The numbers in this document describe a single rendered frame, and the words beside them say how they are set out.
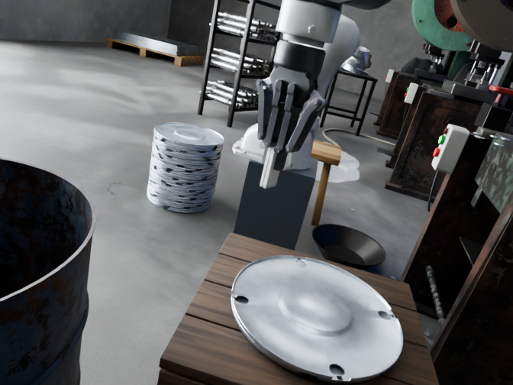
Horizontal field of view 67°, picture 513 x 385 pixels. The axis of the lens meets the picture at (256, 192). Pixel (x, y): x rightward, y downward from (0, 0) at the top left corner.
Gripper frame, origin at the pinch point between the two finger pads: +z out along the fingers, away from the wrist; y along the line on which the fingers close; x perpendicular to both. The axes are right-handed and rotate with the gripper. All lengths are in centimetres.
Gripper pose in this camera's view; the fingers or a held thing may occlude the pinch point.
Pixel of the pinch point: (272, 167)
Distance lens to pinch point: 67.0
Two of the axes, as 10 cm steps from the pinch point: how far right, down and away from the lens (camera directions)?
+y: 7.4, 4.0, -5.4
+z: -2.1, 9.0, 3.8
